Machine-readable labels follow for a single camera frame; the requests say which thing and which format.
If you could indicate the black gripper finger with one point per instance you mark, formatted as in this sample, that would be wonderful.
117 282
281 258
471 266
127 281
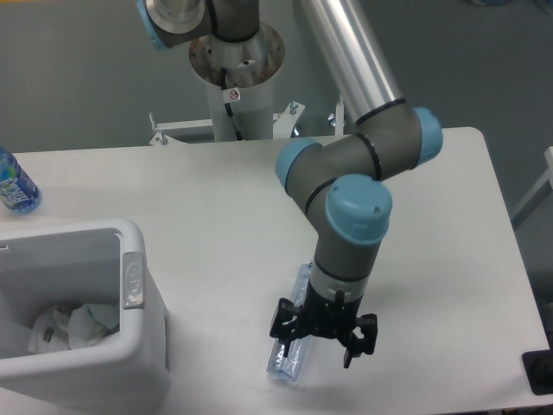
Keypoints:
361 339
287 323

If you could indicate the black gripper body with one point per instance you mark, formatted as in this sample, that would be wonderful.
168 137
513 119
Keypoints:
325 318

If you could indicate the white paper wrapper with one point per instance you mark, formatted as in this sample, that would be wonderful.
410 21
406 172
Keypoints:
92 324

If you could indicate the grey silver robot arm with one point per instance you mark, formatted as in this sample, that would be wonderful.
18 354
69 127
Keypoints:
339 187

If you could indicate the crumpled trash inside can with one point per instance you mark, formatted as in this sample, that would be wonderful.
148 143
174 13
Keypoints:
50 331

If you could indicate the white plastic trash can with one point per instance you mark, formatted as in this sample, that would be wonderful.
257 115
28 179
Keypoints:
71 265

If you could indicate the clear empty plastic bottle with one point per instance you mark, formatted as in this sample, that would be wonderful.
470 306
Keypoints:
288 368

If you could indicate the black clamp at table edge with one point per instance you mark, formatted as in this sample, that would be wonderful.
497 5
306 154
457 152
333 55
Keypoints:
538 368

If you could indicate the blue label water bottle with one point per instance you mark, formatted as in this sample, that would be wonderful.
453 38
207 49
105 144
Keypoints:
19 193

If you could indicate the white metal frame bracket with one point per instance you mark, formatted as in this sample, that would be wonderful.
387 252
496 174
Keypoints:
285 125

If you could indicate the white frame bar right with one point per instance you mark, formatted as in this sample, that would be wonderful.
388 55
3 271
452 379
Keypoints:
535 196

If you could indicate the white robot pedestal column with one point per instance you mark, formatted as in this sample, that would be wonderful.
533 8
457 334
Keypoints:
239 79

